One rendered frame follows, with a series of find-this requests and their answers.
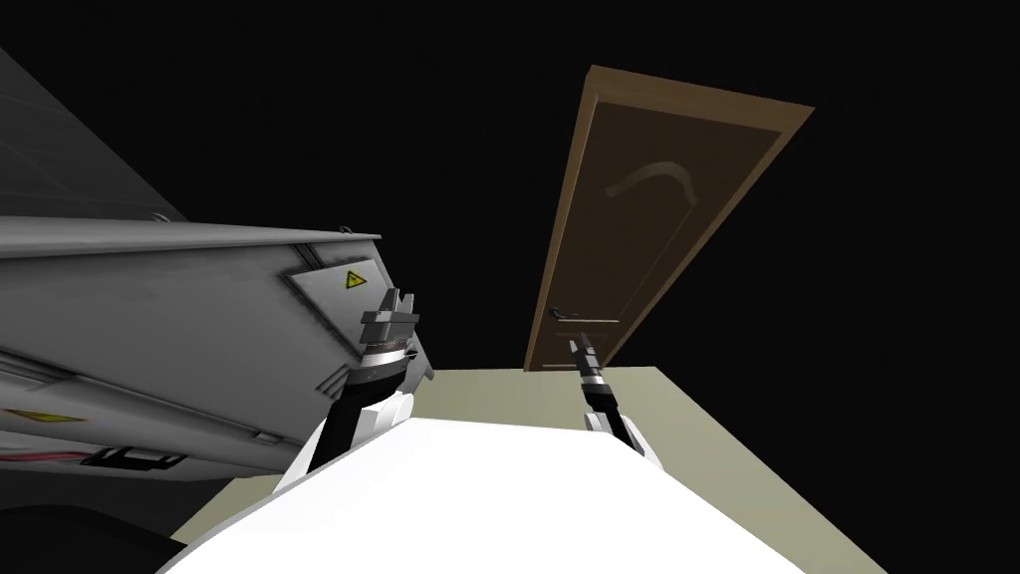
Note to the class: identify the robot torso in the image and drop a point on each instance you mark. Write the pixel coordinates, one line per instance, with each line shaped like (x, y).
(478, 502)

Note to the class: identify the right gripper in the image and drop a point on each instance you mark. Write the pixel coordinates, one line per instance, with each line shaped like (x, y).
(586, 357)

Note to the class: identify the brown door leaf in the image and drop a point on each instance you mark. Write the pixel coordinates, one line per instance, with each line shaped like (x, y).
(637, 239)

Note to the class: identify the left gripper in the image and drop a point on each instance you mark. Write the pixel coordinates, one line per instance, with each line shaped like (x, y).
(389, 327)

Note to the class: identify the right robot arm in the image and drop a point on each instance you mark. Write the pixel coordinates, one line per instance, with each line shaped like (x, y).
(607, 410)

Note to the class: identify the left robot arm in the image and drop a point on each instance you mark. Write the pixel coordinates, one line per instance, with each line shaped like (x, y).
(344, 421)

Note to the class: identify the grey metal cabinet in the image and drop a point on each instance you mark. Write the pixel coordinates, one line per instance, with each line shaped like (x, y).
(175, 335)

